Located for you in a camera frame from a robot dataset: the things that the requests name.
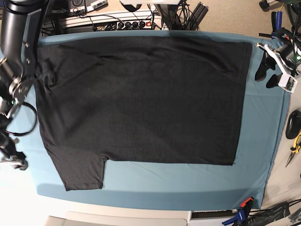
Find orange black clamp bottom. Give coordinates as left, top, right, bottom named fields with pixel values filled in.
left=240, top=197, right=254, bottom=211

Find dark grey T-shirt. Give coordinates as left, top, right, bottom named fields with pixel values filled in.
left=34, top=37, right=252, bottom=191

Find white power strip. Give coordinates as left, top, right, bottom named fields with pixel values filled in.
left=59, top=13, right=163, bottom=32

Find blue clamp top right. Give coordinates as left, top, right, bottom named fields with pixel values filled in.
left=271, top=11, right=283, bottom=39

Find yellow handled pliers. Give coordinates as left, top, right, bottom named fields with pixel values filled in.
left=285, top=134, right=301, bottom=167

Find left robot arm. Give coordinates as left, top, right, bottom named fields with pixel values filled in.
left=254, top=0, right=301, bottom=93

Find black aluminium extrusion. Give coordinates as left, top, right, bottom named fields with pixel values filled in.
left=186, top=2, right=208, bottom=31

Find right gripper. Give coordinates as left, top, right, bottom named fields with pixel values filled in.
left=0, top=131, right=28, bottom=170

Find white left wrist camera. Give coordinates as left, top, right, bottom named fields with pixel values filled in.
left=278, top=73, right=298, bottom=93

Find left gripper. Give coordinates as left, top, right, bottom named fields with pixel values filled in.
left=254, top=42, right=299, bottom=89

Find black computer mouse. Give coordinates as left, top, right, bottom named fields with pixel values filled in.
left=285, top=110, right=301, bottom=139

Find blue clamp bottom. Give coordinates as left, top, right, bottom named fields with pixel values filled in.
left=222, top=209, right=246, bottom=226

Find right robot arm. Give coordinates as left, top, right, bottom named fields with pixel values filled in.
left=0, top=0, right=49, bottom=170

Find blue clamp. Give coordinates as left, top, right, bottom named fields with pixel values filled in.
left=271, top=11, right=283, bottom=39
left=222, top=209, right=246, bottom=226

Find teal table cloth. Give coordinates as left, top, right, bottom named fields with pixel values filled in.
left=0, top=30, right=297, bottom=210

